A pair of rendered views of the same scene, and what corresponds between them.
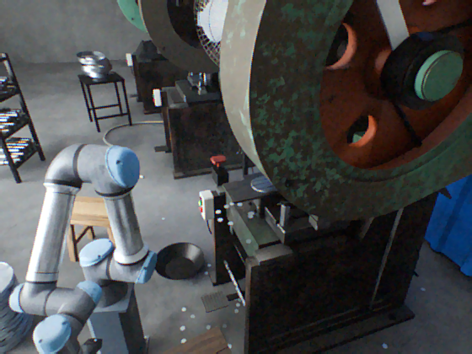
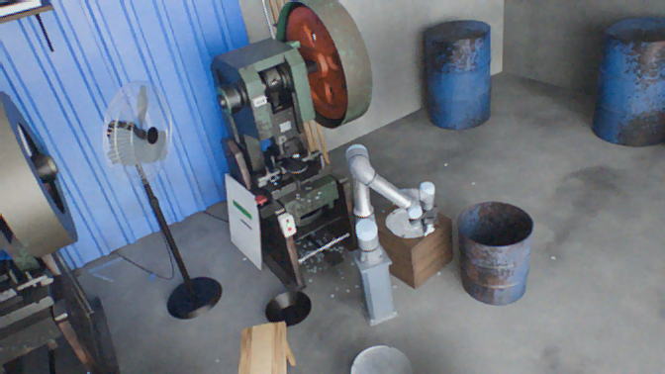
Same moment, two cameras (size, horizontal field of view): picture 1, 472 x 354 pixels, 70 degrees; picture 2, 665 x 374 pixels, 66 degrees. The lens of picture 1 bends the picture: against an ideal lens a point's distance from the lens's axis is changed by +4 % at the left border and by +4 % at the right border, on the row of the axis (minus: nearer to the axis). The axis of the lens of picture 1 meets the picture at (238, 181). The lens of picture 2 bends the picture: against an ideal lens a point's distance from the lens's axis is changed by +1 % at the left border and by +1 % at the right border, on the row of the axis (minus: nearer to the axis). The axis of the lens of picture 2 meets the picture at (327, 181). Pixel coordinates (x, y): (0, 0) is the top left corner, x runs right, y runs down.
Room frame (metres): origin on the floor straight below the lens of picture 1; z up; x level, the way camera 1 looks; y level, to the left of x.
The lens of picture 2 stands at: (1.27, 2.72, 2.43)
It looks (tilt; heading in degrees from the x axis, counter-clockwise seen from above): 32 degrees down; 264
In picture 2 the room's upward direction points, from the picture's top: 11 degrees counter-clockwise
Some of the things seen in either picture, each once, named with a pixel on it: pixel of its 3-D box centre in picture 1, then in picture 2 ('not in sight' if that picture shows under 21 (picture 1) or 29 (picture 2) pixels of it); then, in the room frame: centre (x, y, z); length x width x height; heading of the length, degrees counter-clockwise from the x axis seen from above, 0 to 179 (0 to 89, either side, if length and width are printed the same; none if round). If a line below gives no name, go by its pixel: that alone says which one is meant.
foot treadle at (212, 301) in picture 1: (258, 290); (316, 244); (1.16, -0.11, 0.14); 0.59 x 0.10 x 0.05; 111
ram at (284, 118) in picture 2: not in sight; (283, 128); (1.20, -0.20, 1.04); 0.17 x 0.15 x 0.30; 111
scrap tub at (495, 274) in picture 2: not in sight; (494, 253); (0.15, 0.54, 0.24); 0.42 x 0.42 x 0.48
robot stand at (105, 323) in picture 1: (117, 327); (375, 284); (0.89, 0.51, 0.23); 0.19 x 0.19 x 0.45; 5
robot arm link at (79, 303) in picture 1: (75, 303); (410, 197); (0.61, 0.44, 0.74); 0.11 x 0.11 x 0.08; 80
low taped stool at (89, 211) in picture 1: (100, 230); (269, 369); (1.59, 0.85, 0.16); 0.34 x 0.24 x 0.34; 83
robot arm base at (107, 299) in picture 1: (104, 281); (369, 249); (0.89, 0.51, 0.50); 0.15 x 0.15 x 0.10
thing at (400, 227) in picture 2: not in sight; (411, 223); (0.55, 0.20, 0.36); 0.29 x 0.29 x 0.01
